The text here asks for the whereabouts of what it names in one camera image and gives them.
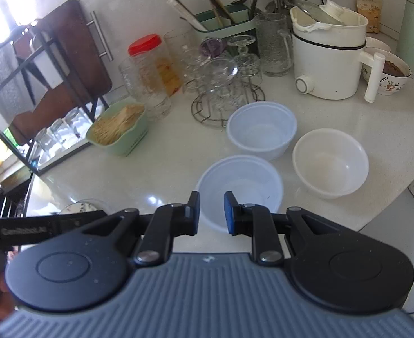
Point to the bundle of white chopsticks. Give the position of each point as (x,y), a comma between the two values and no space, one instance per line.
(185,12)

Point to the black metal dish rack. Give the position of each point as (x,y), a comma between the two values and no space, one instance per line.
(52,165)

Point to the bundle of dry noodles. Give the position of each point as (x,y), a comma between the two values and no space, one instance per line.
(115,123)

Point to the bundle of wooden chopsticks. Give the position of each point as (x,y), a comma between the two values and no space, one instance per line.
(217,3)

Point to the small plain white bowl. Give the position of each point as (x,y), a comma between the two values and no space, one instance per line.
(377,44)

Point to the translucent plastic bowl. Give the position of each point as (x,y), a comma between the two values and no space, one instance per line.
(242,179)
(259,130)

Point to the clear glass goblet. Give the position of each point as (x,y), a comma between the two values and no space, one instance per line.
(221,68)
(192,63)
(242,40)

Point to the tall clear glass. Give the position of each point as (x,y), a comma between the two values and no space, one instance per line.
(178,42)

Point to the red lid plastic jar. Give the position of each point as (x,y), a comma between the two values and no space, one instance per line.
(147,44)

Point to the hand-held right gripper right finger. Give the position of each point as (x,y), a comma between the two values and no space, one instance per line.
(229,218)

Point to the textured glass pitcher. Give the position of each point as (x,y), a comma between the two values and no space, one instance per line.
(272,49)

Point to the plain white board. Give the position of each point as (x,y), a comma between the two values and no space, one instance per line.
(46,70)

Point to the textured glass mug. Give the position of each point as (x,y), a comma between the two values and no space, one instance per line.
(150,102)

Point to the brown food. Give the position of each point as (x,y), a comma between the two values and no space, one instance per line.
(395,68)

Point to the floral ceramic bowl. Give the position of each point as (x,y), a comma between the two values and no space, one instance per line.
(393,86)

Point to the upturned drinking glass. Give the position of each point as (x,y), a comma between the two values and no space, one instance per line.
(75,123)
(42,141)
(58,132)

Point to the white electric cooking pot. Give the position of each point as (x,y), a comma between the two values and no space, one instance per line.
(326,74)

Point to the glass pot lid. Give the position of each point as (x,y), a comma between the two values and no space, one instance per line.
(333,8)

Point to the dark wooden cutting board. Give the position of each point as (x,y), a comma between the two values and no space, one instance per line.
(83,60)

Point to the white round bowl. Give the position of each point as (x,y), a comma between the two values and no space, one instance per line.
(330,162)

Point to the leaf print plate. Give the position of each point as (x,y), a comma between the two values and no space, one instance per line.
(83,206)

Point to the black kitchen sink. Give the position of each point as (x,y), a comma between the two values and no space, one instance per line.
(13,197)

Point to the green plastic basket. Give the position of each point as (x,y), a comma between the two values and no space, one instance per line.
(129,141)

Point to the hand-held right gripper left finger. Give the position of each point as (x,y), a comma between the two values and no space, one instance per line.
(192,214)

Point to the white drip tray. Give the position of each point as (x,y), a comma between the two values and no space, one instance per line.
(62,152)

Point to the green utensil holder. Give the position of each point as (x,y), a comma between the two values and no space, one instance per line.
(242,28)

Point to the yellow paper packet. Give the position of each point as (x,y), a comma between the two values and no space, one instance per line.
(368,10)

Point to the purple glass cup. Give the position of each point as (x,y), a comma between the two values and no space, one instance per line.
(212,47)

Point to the textured clear board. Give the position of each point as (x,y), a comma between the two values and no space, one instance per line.
(2,77)

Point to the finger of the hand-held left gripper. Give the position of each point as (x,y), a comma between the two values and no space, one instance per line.
(87,217)

